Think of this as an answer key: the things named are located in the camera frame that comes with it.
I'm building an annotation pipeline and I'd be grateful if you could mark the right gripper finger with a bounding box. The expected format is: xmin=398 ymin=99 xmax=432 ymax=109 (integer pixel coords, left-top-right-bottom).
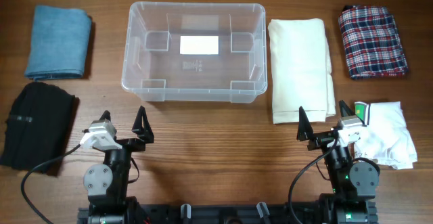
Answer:
xmin=338 ymin=100 xmax=354 ymax=117
xmin=296 ymin=106 xmax=314 ymax=141

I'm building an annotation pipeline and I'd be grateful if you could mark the white printed t-shirt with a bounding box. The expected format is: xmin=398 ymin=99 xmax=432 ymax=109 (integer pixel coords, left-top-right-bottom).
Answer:
xmin=354 ymin=102 xmax=417 ymax=170

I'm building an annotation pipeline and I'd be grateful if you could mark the cream cloth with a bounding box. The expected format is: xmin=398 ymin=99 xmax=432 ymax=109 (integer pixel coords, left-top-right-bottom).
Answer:
xmin=268 ymin=18 xmax=336 ymax=124

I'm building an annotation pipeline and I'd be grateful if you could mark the black cloth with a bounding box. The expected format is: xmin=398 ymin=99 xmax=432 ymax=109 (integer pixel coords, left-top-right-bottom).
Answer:
xmin=1 ymin=82 xmax=76 ymax=170

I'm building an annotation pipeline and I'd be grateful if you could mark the red plaid cloth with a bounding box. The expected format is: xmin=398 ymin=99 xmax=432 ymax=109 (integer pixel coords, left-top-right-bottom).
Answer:
xmin=338 ymin=5 xmax=409 ymax=80

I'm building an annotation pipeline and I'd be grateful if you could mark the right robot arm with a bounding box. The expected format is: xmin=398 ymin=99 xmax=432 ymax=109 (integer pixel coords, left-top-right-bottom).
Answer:
xmin=288 ymin=100 xmax=380 ymax=224

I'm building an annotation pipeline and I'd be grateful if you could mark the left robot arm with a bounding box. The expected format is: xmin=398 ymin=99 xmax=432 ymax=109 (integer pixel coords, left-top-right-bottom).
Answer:
xmin=77 ymin=106 xmax=154 ymax=224

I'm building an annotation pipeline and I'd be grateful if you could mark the clear plastic storage container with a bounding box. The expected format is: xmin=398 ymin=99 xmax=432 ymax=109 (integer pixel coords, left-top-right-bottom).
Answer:
xmin=121 ymin=1 xmax=268 ymax=104

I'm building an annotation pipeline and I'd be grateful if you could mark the folded blue denim cloth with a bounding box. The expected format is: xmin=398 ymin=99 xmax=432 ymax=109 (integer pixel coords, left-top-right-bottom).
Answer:
xmin=24 ymin=5 xmax=92 ymax=81

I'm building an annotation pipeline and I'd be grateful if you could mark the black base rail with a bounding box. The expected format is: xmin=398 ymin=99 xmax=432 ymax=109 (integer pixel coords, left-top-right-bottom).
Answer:
xmin=76 ymin=202 xmax=378 ymax=224

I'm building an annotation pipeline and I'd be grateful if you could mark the left camera cable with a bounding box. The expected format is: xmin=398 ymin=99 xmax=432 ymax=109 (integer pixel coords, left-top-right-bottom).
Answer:
xmin=20 ymin=143 xmax=82 ymax=224

